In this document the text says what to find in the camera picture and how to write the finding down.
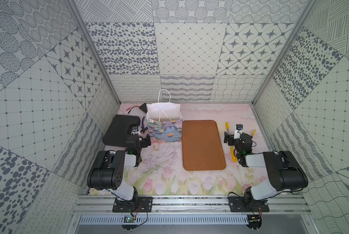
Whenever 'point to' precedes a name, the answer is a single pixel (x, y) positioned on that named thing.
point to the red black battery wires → (131, 107)
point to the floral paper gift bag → (164, 121)
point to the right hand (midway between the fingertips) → (233, 133)
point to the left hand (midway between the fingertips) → (145, 135)
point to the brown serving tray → (202, 149)
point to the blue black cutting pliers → (143, 128)
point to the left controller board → (129, 219)
